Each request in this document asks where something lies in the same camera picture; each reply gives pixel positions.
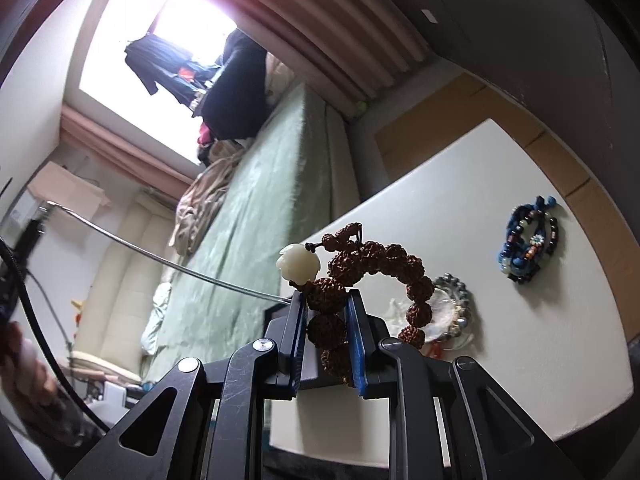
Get black jewelry box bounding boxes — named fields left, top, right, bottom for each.
left=264, top=304, right=290, bottom=342

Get blue braided bead bracelet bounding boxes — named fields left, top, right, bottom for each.
left=496, top=194, right=561, bottom=286

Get black cable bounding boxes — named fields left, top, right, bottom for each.
left=0, top=238, right=109, bottom=434

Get pink curtain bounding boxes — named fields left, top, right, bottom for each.
left=214, top=0, right=428, bottom=117

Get person's hand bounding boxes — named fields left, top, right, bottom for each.
left=1, top=322, right=58, bottom=411

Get brown cardboard sheet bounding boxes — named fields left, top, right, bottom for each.
left=374, top=75, right=639, bottom=325

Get cream padded headboard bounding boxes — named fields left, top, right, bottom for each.
left=72, top=193, right=175, bottom=382

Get beige crumpled blanket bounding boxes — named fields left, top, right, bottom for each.
left=169, top=152, right=244, bottom=257

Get hanging dark clothes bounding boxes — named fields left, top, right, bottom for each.
left=125, top=34, right=220, bottom=107

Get brown rudraksha bead bracelet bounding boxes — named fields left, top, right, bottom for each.
left=278, top=222, right=436, bottom=387

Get black clothes pile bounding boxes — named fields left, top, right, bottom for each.
left=198, top=29, right=267, bottom=145

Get green bed blanket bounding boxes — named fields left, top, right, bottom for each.
left=144, top=84, right=331, bottom=382

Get dark wood wardrobe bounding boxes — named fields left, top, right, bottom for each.
left=392, top=0, right=639, bottom=233

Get pale crystal bead bracelet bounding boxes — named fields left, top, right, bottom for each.
left=422, top=273, right=475, bottom=348

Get white side table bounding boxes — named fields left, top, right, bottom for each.
left=269, top=118, right=629, bottom=468

